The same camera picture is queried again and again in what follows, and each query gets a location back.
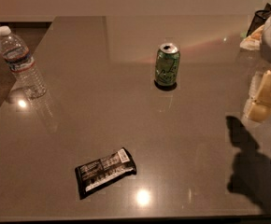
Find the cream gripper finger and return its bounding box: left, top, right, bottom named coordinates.
left=246, top=69, right=271, bottom=123
left=249, top=71, right=264, bottom=98

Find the black rxbar chocolate wrapper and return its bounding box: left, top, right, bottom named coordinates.
left=75, top=147, right=136, bottom=200

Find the green soda can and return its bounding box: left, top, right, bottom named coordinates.
left=154, top=43, right=180, bottom=90

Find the crumpled snack bag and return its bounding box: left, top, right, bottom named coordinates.
left=240, top=25, right=264, bottom=50

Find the black mesh pen cup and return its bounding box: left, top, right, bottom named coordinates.
left=247, top=10, right=271, bottom=35

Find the clear plastic water bottle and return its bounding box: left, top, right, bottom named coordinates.
left=0, top=26, right=47, bottom=99

